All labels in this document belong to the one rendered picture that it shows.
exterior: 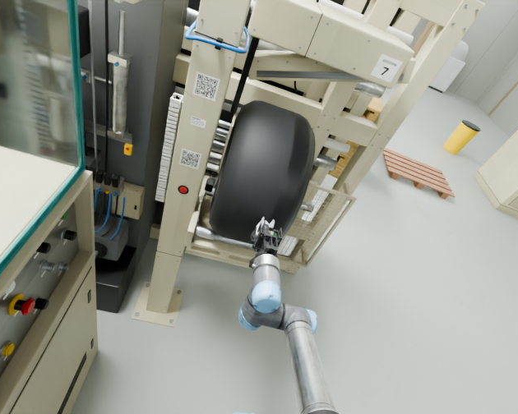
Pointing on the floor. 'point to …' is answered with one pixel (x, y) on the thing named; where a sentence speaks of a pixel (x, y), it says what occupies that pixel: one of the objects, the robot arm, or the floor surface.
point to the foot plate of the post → (156, 312)
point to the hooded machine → (455, 62)
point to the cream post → (195, 139)
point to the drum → (461, 136)
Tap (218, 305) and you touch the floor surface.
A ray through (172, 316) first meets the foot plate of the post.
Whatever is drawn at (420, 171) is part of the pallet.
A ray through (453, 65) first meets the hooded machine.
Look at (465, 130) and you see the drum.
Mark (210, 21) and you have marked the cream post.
